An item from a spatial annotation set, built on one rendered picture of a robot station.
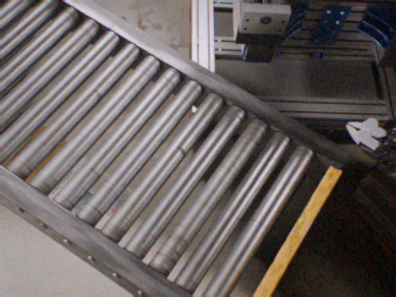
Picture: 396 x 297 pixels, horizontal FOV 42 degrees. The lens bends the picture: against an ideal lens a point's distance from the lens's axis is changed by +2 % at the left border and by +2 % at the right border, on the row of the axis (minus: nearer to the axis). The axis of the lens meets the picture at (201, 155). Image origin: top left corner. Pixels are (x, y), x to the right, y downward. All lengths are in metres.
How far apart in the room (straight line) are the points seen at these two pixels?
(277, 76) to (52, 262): 1.11
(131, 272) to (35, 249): 0.93
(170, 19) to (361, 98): 0.96
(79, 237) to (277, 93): 1.17
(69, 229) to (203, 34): 1.23
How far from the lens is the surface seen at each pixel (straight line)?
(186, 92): 1.28
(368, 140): 1.33
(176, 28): 2.46
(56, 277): 1.94
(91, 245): 1.11
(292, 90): 2.07
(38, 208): 1.16
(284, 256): 1.11
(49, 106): 1.28
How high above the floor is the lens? 1.86
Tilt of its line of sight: 62 degrees down
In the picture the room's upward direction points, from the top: 11 degrees clockwise
